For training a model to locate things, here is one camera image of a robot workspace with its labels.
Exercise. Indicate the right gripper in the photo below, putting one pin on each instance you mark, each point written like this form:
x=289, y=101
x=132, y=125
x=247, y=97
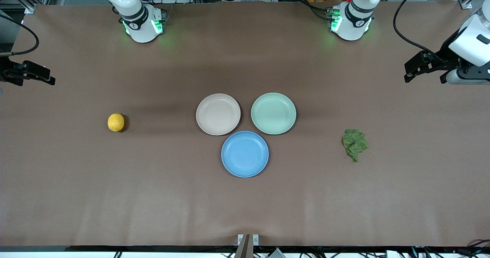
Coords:
x=11, y=73

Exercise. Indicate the blue round plate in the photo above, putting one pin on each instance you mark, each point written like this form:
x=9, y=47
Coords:
x=245, y=154

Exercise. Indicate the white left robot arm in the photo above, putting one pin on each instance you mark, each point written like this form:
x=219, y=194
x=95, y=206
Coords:
x=354, y=20

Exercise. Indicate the green lettuce leaf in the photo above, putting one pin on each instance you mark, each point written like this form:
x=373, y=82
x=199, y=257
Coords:
x=355, y=143

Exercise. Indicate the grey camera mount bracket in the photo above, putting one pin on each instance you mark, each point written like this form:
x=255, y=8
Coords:
x=247, y=244

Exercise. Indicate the beige round plate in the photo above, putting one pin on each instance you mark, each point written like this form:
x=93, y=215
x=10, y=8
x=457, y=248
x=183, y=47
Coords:
x=218, y=114

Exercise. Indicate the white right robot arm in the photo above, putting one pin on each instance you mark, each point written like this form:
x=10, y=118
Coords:
x=139, y=18

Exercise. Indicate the yellow lemon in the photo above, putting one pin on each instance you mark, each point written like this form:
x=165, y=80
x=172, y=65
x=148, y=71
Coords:
x=115, y=122

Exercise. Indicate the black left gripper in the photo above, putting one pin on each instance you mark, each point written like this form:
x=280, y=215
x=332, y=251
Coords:
x=443, y=60

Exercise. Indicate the mint green round plate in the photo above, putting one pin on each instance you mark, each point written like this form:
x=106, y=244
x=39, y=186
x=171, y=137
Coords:
x=273, y=113

